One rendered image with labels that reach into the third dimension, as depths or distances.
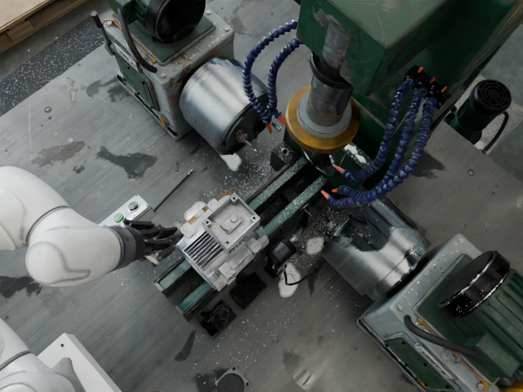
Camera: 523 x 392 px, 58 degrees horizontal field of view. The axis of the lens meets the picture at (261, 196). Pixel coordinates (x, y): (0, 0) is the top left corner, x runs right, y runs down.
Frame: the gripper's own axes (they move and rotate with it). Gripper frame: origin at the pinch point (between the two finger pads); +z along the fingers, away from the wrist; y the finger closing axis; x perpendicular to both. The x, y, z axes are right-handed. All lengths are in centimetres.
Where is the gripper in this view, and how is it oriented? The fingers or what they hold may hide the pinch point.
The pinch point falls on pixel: (170, 236)
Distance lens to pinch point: 118.7
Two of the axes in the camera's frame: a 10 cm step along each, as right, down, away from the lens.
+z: 3.3, -0.2, 9.4
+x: -6.5, 7.3, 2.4
